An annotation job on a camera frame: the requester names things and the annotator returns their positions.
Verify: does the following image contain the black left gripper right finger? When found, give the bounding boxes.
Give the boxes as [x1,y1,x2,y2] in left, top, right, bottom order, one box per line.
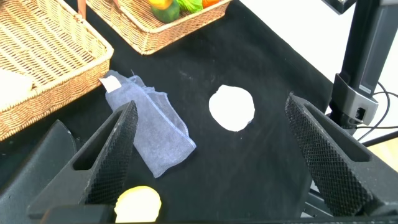
[285,92,398,218]

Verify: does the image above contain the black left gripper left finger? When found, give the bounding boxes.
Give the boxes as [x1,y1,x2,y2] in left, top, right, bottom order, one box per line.
[27,100,139,219]

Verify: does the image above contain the white plate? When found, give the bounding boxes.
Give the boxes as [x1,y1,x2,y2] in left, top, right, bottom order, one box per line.
[208,84,256,133]

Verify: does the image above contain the green white napa cabbage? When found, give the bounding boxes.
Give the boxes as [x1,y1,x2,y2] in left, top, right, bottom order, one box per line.
[177,0,203,14]

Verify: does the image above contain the yellow lemon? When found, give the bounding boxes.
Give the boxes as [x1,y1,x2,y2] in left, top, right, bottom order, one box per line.
[114,185,162,223]

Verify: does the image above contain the grey folded towel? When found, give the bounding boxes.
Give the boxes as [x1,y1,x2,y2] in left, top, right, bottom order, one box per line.
[99,69,197,179]

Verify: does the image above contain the black tablecloth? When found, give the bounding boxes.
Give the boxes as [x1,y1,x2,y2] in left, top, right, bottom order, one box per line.
[0,0,335,224]

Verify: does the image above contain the black robot torso column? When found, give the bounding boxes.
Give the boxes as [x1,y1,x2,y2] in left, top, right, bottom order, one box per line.
[328,0,398,134]

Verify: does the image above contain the green lime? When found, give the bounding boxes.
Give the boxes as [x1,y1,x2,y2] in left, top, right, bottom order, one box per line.
[151,0,181,24]

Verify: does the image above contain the thin black cable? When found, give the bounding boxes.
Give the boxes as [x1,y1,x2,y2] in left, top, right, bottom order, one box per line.
[354,81,398,142]

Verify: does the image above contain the wicker basket brown handles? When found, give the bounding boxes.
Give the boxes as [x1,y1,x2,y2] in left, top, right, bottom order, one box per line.
[85,0,233,56]
[0,0,114,142]

